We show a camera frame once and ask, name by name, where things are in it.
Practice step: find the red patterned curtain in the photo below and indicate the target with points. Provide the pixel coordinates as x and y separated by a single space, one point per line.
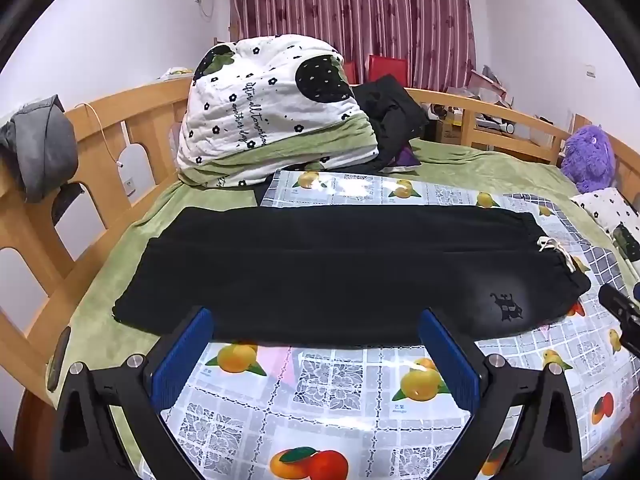
350 15

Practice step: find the folded white floral quilt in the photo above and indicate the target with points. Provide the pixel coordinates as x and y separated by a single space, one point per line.
260 105

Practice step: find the wooden bed frame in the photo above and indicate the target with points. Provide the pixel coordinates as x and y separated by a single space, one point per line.
95 160

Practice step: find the white wall socket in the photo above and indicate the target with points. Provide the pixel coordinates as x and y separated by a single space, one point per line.
130 183

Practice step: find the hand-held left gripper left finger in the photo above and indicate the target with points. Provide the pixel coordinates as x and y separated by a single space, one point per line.
182 355

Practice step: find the fruit print plastic tablecloth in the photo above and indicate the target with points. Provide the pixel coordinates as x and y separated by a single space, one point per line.
350 410

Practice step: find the white floral pillow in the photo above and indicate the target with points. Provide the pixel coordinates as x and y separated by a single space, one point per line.
612 215

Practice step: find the cardboard box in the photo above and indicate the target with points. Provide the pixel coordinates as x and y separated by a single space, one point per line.
450 127

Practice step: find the red chair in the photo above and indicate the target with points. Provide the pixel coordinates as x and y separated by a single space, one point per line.
387 67

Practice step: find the purple plush toy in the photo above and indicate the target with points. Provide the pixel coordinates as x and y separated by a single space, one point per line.
590 152

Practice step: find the purple cloth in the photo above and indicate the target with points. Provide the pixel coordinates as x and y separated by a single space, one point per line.
406 159

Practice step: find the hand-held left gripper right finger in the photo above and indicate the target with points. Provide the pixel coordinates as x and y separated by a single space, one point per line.
445 355

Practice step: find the pile of black clothes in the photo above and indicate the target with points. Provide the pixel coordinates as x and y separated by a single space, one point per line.
392 110

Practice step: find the green bed blanket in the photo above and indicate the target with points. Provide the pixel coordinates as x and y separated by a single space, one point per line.
100 285

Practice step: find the black pants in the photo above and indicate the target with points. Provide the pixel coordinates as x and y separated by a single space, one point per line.
320 270

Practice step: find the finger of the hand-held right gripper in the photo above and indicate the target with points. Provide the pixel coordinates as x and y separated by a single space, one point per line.
617 300

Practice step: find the grey garment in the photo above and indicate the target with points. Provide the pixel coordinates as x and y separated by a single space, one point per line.
42 145

